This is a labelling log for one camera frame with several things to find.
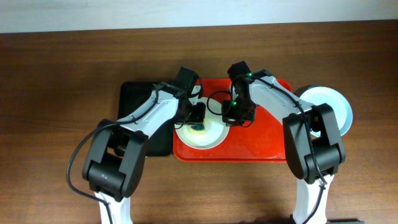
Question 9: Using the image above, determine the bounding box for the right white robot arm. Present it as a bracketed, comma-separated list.
[221, 68, 345, 223]

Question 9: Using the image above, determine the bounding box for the light blue plate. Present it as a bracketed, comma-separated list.
[298, 86, 353, 136]

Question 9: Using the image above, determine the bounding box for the white plate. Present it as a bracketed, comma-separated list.
[174, 97, 229, 150]

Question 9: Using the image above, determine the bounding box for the red plastic tray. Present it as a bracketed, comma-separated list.
[172, 78, 293, 164]

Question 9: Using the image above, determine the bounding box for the black rectangular tray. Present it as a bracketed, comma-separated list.
[118, 82, 174, 157]

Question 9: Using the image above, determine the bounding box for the green yellow sponge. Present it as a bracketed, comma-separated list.
[188, 124, 206, 134]

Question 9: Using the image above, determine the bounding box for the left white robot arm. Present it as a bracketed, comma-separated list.
[82, 82, 203, 223]

